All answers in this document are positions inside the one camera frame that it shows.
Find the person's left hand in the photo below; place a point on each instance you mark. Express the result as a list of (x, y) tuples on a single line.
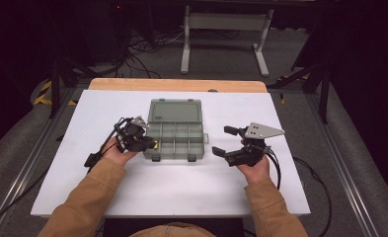
[(117, 154)]

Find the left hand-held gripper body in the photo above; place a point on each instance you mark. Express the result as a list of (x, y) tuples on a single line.
[(132, 133)]

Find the white metal stand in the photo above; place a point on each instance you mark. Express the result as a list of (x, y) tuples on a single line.
[(226, 21)]

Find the person's right hand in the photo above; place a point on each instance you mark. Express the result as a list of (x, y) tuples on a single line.
[(255, 171)]

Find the yellow black floor tape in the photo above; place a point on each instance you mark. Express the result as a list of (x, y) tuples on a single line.
[(43, 97)]

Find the wooden table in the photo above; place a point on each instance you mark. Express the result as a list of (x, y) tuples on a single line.
[(168, 85)]

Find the white board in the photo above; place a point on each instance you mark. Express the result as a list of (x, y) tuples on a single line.
[(181, 187)]

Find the person's torso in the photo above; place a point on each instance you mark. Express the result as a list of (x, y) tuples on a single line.
[(171, 230)]

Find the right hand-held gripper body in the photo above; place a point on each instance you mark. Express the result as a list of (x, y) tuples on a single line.
[(262, 131)]

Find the black metal stand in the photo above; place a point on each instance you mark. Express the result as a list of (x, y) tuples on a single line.
[(55, 89), (325, 95)]

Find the aluminium floor rail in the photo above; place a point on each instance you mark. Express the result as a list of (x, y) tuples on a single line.
[(33, 154), (339, 164)]

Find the grey translucent compartment box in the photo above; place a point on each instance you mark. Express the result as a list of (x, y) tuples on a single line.
[(176, 131)]

